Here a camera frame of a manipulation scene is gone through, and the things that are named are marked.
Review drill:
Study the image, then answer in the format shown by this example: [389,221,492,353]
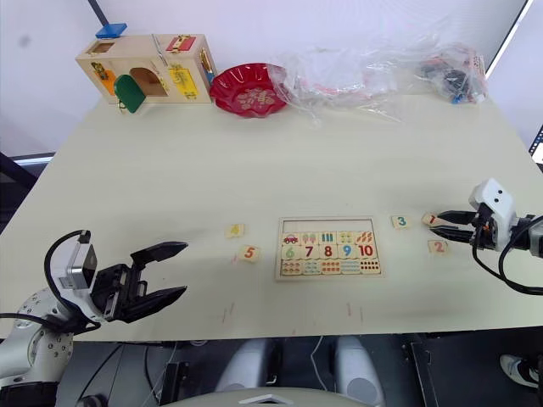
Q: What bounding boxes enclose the white sneaker shoe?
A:
[499,353,543,390]

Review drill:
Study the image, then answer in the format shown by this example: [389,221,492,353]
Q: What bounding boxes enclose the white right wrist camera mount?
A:
[467,178,520,252]

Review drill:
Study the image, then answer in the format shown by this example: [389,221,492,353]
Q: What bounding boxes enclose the wooden number puzzle board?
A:
[273,216,388,282]

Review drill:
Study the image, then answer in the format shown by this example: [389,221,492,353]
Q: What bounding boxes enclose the black floor panel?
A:
[401,333,543,407]

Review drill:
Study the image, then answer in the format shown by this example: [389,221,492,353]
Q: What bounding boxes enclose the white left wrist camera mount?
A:
[50,231,99,294]

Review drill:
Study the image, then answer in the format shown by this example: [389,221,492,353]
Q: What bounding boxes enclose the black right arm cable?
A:
[471,219,543,297]

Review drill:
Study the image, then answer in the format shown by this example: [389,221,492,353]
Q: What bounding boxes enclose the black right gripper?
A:
[428,203,496,250]

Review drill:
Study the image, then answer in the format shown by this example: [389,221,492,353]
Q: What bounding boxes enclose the blue flat block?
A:
[94,22,129,41]

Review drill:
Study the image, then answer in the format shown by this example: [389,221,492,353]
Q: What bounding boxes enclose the light grey robot torso rim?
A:
[160,382,385,407]

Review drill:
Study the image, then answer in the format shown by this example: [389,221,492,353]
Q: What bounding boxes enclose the thin white cable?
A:
[309,336,336,393]

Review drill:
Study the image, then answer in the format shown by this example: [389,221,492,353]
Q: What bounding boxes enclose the wooden tile orange number 5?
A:
[237,244,262,265]

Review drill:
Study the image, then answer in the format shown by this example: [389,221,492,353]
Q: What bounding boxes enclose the plastic bag with black parts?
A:
[413,41,488,106]

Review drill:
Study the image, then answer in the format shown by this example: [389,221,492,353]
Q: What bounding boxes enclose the black slanted bar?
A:
[90,0,115,27]

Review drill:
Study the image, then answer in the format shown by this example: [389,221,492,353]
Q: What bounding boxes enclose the wooden latch lock box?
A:
[75,33,219,115]

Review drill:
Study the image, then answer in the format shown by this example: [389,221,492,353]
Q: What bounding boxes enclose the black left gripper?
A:
[89,241,189,323]

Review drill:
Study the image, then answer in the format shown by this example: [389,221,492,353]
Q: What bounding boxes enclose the red scalloped plastic plate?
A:
[209,62,292,120]

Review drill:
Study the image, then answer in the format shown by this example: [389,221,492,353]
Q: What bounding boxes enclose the clear empty plastic bag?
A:
[270,38,428,130]

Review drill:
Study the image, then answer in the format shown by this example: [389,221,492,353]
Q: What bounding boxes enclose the grey rounded robot leg shell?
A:
[333,336,388,407]
[215,337,277,393]

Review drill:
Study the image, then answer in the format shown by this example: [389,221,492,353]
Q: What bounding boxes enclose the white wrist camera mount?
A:
[50,231,99,294]
[467,178,520,252]

